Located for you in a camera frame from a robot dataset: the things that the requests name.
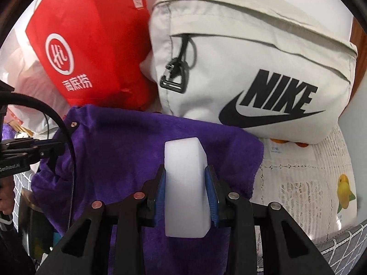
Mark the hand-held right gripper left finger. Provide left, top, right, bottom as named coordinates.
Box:
left=36, top=165, right=167, bottom=275

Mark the brown wooden headboard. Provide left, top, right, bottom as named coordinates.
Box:
left=350, top=20, right=367, bottom=109

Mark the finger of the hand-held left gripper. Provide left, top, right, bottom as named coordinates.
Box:
left=4, top=150, right=58, bottom=163
left=4, top=138, right=65, bottom=153

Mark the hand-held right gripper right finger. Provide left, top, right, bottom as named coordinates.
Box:
left=204, top=165, right=336, bottom=275

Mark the red paper bag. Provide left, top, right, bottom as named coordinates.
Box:
left=25, top=0, right=157, bottom=111

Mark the grey grid star print quilt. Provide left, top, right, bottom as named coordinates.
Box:
left=11, top=169, right=367, bottom=275

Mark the beige waist bag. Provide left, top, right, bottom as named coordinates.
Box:
left=139, top=0, right=359, bottom=145

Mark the white foam block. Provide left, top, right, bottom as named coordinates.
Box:
left=164, top=137, right=211, bottom=238

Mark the purple towel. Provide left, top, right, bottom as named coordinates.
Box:
left=31, top=104, right=264, bottom=275

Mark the white lace fruit print cloth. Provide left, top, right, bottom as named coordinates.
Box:
left=249, top=124, right=359, bottom=241

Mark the black sleeved cable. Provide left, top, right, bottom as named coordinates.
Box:
left=0, top=91, right=75, bottom=227

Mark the white plastic shopping bag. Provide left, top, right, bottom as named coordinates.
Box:
left=0, top=26, right=71, bottom=138

